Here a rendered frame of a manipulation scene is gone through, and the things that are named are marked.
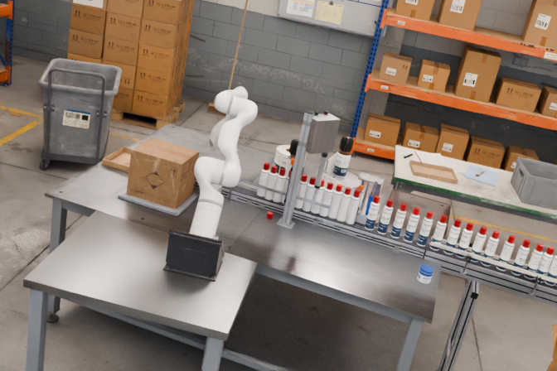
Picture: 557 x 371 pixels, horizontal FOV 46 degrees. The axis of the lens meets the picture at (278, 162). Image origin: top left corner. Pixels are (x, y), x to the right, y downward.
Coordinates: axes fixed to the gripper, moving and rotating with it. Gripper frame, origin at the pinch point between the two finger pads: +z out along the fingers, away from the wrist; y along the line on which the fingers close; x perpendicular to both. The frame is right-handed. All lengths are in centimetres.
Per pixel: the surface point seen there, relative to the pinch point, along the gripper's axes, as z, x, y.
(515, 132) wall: 110, -162, 463
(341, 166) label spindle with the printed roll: 13, -51, 56
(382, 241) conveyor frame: 40, -84, -5
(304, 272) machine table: 32, -55, -60
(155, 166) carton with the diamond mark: -22, 26, -42
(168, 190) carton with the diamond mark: -8.5, 20.9, -42.3
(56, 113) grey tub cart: -28, 196, 108
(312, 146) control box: -21, -55, -18
